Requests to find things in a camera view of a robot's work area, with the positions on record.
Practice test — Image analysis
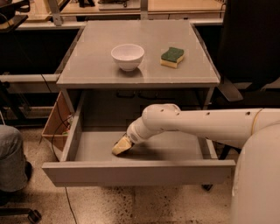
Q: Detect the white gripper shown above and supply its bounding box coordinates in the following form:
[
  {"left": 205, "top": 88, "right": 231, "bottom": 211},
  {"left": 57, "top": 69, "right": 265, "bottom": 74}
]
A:
[{"left": 112, "top": 117, "right": 155, "bottom": 155}]

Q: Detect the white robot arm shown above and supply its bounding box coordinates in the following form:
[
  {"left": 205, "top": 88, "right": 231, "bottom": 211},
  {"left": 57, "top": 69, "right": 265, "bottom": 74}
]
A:
[{"left": 112, "top": 104, "right": 280, "bottom": 224}]

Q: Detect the open grey top drawer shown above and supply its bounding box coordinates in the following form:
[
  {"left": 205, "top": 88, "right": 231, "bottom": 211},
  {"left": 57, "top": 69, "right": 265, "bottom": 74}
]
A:
[{"left": 43, "top": 91, "right": 235, "bottom": 186}]

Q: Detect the grey drawer cabinet counter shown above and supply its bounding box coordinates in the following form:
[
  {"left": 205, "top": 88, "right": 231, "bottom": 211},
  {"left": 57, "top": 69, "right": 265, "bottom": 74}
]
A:
[{"left": 58, "top": 20, "right": 220, "bottom": 131}]

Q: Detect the white ceramic bowl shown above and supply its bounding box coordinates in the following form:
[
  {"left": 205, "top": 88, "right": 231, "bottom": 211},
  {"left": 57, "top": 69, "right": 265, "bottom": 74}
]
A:
[{"left": 111, "top": 44, "right": 144, "bottom": 72}]

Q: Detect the green and yellow sponge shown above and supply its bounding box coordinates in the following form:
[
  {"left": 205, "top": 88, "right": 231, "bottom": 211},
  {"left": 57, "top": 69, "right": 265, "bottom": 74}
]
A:
[{"left": 160, "top": 47, "right": 185, "bottom": 68}]

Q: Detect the person leg in jeans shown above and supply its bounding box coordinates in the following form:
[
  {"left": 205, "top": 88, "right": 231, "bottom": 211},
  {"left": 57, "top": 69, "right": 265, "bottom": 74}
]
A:
[{"left": 0, "top": 125, "right": 32, "bottom": 194}]

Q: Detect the black chair base left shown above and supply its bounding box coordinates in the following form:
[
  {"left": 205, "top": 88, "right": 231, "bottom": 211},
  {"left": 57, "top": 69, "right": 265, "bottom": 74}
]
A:
[{"left": 0, "top": 192, "right": 42, "bottom": 224}]

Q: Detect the wooden background workbench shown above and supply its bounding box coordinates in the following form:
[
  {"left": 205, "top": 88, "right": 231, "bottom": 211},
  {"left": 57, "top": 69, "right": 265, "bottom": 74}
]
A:
[{"left": 19, "top": 0, "right": 227, "bottom": 30}]

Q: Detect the black office chair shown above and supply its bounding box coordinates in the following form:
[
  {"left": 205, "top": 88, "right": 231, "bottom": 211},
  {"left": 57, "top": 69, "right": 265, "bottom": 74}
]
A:
[{"left": 201, "top": 0, "right": 280, "bottom": 192}]

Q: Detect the wooden box with cables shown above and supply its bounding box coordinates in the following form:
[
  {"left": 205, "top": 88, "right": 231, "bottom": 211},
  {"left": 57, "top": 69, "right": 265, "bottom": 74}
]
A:
[{"left": 42, "top": 93, "right": 72, "bottom": 151}]

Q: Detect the black floor cable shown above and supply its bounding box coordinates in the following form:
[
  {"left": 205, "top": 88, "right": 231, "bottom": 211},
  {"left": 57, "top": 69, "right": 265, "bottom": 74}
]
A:
[{"left": 51, "top": 116, "right": 79, "bottom": 224}]

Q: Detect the grey shelf rail left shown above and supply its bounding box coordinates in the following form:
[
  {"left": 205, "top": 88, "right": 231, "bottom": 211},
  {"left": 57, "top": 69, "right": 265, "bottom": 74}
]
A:
[{"left": 0, "top": 74, "right": 60, "bottom": 82}]

